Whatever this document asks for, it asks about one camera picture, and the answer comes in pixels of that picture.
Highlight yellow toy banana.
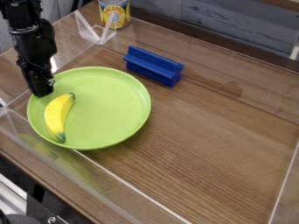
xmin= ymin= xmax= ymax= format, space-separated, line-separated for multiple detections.
xmin=45 ymin=93 xmax=77 ymax=144

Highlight yellow labelled tin can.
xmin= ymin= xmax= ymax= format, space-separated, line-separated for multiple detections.
xmin=98 ymin=0 xmax=131 ymax=30

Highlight clear acrylic enclosure wall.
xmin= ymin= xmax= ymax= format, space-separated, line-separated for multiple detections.
xmin=0 ymin=14 xmax=299 ymax=224

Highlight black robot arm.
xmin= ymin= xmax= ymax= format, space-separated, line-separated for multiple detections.
xmin=0 ymin=0 xmax=58 ymax=97

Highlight blue plastic block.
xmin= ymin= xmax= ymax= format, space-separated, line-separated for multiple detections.
xmin=123 ymin=45 xmax=185 ymax=87

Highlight clear acrylic corner bracket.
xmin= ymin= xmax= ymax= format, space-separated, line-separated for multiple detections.
xmin=75 ymin=10 xmax=118 ymax=46

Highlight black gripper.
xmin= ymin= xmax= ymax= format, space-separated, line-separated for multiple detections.
xmin=10 ymin=18 xmax=58 ymax=97

